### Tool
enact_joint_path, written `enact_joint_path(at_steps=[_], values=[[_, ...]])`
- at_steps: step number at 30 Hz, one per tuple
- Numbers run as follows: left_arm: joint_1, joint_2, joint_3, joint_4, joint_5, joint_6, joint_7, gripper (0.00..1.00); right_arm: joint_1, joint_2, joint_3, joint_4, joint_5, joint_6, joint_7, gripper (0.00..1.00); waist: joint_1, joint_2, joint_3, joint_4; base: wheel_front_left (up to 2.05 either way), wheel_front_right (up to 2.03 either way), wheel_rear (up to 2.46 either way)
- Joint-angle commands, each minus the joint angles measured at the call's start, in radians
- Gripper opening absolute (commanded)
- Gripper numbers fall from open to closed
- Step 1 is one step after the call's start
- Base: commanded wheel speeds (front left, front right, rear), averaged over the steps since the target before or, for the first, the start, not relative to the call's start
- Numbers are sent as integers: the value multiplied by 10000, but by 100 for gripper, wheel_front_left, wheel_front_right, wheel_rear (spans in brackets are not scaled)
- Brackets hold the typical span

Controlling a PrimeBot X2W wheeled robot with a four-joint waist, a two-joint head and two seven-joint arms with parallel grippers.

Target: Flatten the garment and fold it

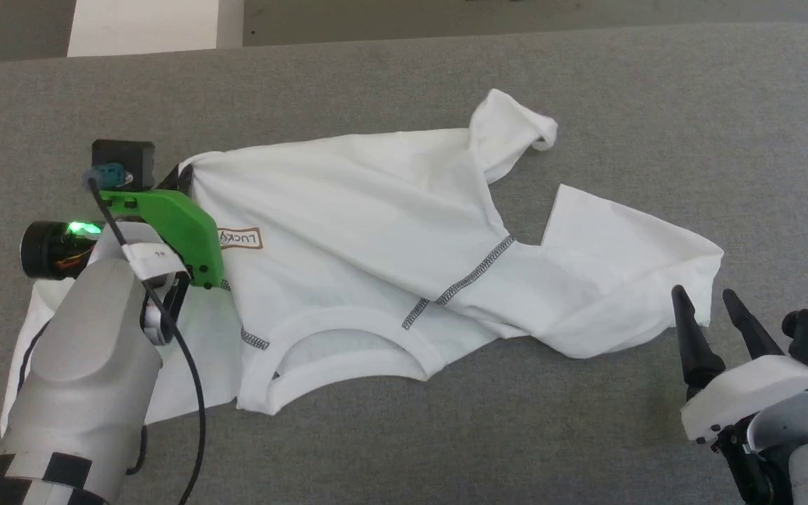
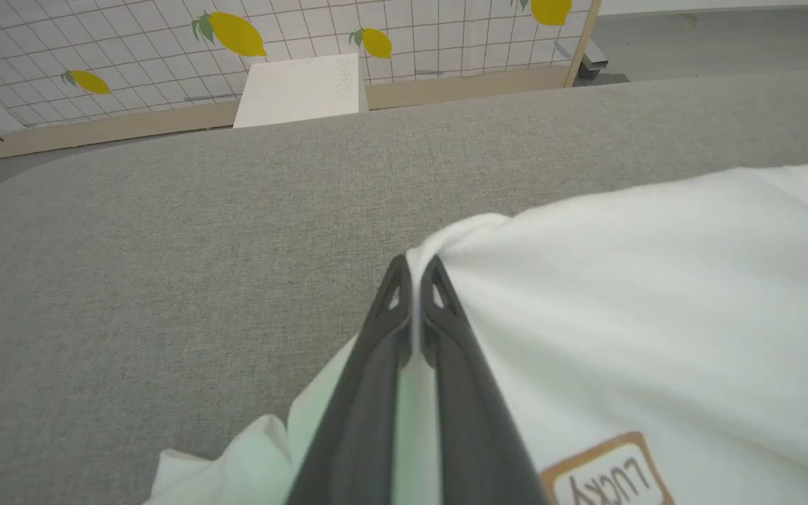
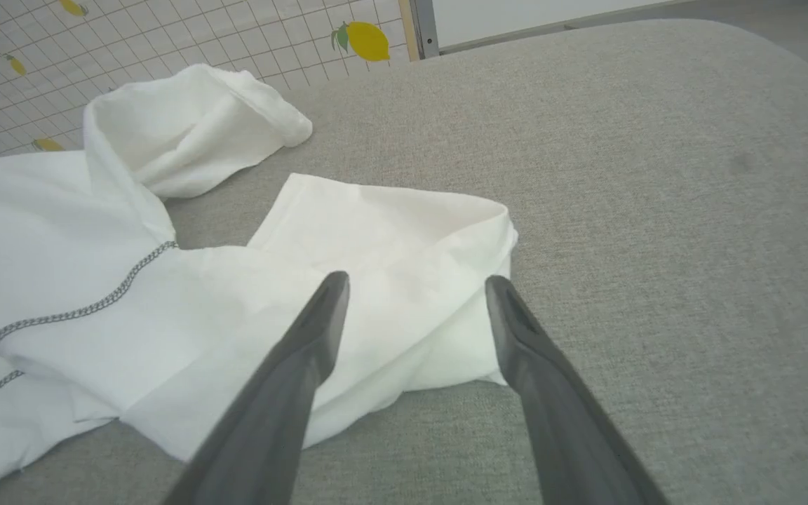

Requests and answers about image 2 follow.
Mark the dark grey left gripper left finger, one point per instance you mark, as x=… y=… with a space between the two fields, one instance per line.
x=358 y=421

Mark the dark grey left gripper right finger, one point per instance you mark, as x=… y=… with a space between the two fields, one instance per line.
x=474 y=435

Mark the white t-shirt with label patch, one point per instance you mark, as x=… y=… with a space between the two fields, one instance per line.
x=656 y=315

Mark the grey fabric sofa seat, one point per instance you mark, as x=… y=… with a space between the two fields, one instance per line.
x=165 y=280

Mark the white rectangular box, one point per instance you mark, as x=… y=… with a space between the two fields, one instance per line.
x=299 y=88

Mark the grey metal stand leg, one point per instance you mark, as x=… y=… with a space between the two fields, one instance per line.
x=592 y=64

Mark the lemon print grid partition screen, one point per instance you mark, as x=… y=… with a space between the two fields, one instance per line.
x=130 y=42

